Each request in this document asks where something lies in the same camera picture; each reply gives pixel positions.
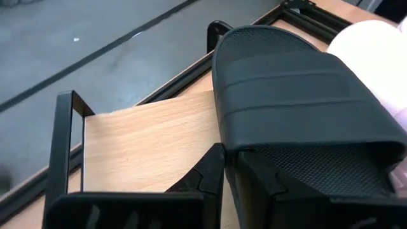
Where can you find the wooden shelf with black frame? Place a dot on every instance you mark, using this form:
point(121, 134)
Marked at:
point(143, 143)

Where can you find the pink rubber slide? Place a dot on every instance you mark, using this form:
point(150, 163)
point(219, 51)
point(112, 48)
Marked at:
point(375, 63)

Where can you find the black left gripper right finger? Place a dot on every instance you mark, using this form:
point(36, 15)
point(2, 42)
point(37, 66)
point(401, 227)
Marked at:
point(270, 210)

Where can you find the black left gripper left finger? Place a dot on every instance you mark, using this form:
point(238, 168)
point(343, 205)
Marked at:
point(178, 210)

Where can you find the black rubber slide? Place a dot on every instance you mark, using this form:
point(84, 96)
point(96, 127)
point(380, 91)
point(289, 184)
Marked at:
point(286, 95)

